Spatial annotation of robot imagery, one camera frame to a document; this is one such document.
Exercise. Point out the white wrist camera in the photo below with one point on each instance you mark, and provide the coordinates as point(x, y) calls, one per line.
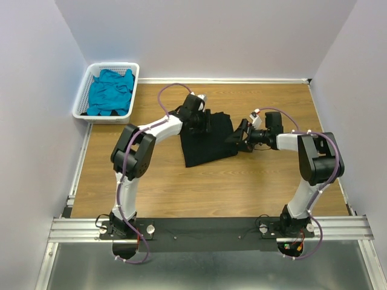
point(256, 121)
point(203, 100)

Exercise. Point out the black t shirt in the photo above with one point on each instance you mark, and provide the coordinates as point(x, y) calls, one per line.
point(204, 148)

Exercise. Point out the blue t shirt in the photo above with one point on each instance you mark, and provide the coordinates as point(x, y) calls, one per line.
point(110, 93)

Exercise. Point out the white plastic basket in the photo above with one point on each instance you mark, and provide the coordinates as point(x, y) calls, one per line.
point(81, 103)

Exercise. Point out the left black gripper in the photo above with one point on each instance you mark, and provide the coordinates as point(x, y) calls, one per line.
point(205, 126)

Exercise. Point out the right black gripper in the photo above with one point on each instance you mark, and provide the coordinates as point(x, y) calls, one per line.
point(236, 137)

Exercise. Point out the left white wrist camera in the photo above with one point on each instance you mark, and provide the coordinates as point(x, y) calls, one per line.
point(203, 100)

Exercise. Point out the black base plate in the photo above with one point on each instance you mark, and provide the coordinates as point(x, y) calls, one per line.
point(205, 234)

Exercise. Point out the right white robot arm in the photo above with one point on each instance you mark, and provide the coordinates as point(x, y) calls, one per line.
point(319, 159)

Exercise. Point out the aluminium rail frame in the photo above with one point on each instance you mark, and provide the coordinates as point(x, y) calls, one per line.
point(341, 255)

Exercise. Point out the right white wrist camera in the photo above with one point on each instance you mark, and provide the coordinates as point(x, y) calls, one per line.
point(256, 121)

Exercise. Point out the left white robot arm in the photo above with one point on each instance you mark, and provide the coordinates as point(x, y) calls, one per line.
point(132, 154)

